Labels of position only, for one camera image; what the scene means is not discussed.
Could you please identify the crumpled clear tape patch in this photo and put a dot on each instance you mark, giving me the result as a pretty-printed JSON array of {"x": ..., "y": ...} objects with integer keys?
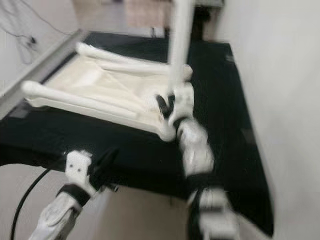
[{"x": 19, "y": 112}]

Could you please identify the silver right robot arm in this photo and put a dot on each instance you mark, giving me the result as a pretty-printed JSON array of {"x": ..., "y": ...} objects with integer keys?
[{"x": 195, "y": 150}]

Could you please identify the small grey tape piece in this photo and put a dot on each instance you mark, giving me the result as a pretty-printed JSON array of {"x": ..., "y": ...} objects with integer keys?
[{"x": 230, "y": 57}]

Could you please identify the beige fringed cloth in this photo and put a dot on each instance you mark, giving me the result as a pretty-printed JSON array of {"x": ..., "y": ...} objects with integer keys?
[{"x": 145, "y": 12}]

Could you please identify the white plastic table top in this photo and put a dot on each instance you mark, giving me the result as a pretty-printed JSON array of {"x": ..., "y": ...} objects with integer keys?
[{"x": 100, "y": 80}]

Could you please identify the black tablecloth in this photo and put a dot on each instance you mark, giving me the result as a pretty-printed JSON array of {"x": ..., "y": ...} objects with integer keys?
[{"x": 55, "y": 145}]

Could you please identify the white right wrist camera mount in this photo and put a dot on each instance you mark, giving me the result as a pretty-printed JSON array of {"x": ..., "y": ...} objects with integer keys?
[{"x": 184, "y": 97}]

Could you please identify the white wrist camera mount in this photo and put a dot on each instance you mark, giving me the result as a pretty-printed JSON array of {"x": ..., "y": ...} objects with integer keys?
[
  {"x": 184, "y": 97},
  {"x": 79, "y": 167}
]

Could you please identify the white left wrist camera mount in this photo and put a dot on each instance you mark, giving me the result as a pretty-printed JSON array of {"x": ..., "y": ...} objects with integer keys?
[{"x": 79, "y": 167}]

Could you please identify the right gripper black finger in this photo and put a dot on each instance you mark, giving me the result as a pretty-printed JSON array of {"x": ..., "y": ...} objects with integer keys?
[
  {"x": 162, "y": 106},
  {"x": 171, "y": 100}
]

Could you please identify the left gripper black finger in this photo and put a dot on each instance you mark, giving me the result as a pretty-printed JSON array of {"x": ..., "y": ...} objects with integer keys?
[{"x": 109, "y": 157}]

